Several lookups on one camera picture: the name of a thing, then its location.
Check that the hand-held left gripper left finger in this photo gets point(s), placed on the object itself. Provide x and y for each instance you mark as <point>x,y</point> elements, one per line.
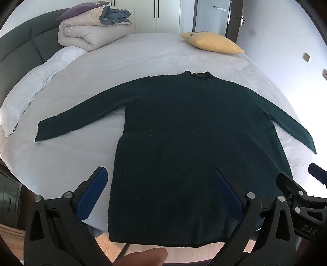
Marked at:
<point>95,189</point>

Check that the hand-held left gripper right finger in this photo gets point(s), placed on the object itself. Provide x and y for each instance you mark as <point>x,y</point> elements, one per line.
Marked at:
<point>227,191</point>

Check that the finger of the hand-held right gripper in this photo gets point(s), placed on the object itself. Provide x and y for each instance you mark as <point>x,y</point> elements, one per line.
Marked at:
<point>318,172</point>
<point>288,185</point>

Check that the dark green sweater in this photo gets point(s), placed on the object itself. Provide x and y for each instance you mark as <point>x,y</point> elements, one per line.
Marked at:
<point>178,128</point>

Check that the person's left hand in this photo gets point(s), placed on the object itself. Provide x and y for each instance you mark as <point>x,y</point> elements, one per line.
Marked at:
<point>153,257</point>

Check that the grey nightstand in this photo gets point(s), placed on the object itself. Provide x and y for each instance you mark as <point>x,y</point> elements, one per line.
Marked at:
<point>9,197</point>

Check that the white pillow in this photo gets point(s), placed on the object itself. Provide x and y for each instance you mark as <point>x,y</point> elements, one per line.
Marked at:
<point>28,89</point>

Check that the bed with white sheet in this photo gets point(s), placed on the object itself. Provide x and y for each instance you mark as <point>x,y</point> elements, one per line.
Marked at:
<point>153,58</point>

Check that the yellow pillow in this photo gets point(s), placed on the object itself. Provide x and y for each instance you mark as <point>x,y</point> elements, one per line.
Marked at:
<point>212,42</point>

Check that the folded beige duvet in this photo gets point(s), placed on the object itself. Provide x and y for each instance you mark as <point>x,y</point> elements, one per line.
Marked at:
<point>86,35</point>

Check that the grey padded headboard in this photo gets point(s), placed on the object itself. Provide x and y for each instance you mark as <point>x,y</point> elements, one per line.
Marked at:
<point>23,48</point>

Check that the grey-blue crumpled cloth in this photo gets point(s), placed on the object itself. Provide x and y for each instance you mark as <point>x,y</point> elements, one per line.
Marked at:
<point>115,16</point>

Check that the grey door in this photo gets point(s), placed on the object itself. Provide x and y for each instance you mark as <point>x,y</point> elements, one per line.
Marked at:
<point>209,18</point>

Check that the purple pillow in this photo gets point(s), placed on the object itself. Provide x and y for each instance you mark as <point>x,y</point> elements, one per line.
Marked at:
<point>76,10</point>

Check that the cream wardrobe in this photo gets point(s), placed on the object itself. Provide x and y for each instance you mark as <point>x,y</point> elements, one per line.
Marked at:
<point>166,15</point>

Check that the wall switch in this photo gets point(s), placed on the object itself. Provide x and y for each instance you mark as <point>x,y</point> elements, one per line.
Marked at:
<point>307,57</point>
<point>325,74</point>

